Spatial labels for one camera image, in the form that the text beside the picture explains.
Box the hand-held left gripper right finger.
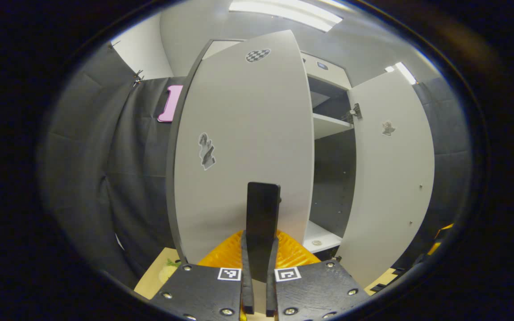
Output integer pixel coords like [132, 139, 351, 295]
[266, 229, 369, 321]

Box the black backdrop cloth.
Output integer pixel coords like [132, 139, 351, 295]
[391, 77, 472, 272]
[43, 42, 186, 290]

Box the yellow pineapple plush toy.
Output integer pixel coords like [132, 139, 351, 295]
[158, 258, 182, 282]

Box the long ceiling light panel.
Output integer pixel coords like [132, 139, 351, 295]
[229, 0, 343, 33]

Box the small ceiling light panel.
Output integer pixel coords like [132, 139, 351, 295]
[384, 62, 417, 85]

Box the grey shoe cabinet door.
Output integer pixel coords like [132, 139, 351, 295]
[166, 30, 315, 284]
[337, 71, 435, 288]

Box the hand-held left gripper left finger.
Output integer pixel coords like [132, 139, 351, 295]
[150, 230, 256, 321]

